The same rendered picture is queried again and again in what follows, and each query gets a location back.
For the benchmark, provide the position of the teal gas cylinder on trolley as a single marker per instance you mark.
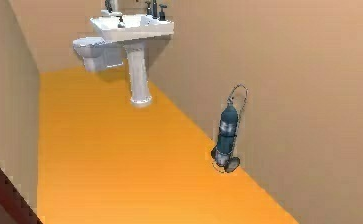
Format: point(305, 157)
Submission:
point(227, 128)

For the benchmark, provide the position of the white toilet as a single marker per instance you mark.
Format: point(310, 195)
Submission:
point(95, 53)

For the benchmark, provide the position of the black sink tap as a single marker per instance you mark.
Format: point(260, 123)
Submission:
point(155, 10)

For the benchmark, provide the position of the dark soap dispenser bottle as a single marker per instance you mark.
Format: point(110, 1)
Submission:
point(121, 22)

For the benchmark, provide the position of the white pedestal sink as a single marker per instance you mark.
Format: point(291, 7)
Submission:
point(135, 30)

